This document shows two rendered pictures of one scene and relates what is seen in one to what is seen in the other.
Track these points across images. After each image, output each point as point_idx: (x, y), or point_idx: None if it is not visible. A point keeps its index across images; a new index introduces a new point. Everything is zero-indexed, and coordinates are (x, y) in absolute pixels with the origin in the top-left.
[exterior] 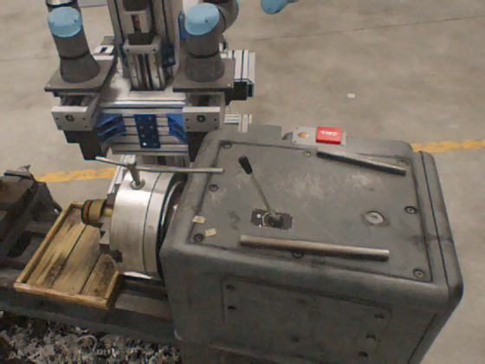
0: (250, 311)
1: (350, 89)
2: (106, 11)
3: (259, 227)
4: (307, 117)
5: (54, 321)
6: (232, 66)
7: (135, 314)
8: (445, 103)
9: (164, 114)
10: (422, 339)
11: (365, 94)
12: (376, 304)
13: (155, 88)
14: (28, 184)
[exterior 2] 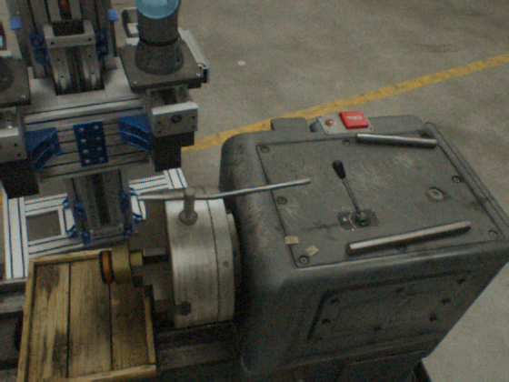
0: (346, 317)
1: (237, 56)
2: None
3: (353, 231)
4: (207, 92)
5: None
6: (187, 50)
7: (188, 367)
8: (325, 63)
9: (114, 120)
10: (482, 287)
11: (254, 61)
12: (460, 271)
13: (88, 87)
14: None
